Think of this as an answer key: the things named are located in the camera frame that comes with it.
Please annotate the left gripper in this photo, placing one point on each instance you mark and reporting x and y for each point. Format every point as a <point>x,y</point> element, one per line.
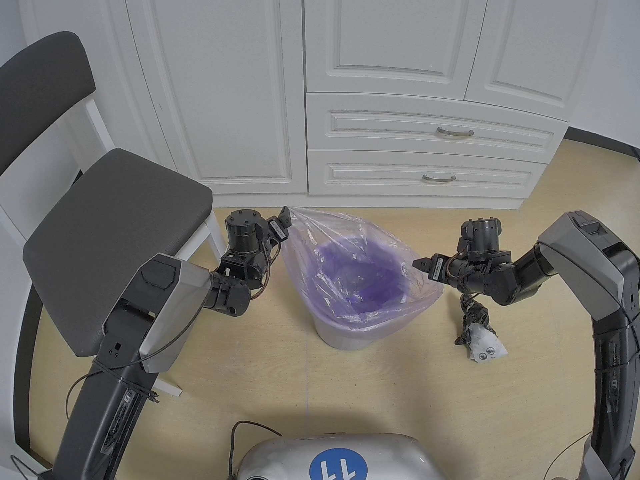
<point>275,233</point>

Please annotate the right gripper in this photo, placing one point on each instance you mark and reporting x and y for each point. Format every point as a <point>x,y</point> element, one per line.
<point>452,273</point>

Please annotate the white paper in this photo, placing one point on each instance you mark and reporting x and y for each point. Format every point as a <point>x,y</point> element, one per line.
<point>487,348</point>

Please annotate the purple plastic bag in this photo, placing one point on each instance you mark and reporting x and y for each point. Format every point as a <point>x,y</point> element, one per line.
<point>360,273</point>

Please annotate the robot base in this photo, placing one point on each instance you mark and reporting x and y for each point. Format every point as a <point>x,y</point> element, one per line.
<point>280,458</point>

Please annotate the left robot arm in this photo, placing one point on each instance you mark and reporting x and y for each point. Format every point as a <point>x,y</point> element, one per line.
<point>155,298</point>

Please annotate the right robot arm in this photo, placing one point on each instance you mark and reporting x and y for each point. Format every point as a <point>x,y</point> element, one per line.
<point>575,258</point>

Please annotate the white trash bin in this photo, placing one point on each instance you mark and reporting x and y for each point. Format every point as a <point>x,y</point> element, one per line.
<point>345,340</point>

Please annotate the grey and white chair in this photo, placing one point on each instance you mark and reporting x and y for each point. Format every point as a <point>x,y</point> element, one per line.
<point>110,218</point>

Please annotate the white wardrobe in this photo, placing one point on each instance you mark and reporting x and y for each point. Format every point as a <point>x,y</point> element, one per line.
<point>225,68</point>

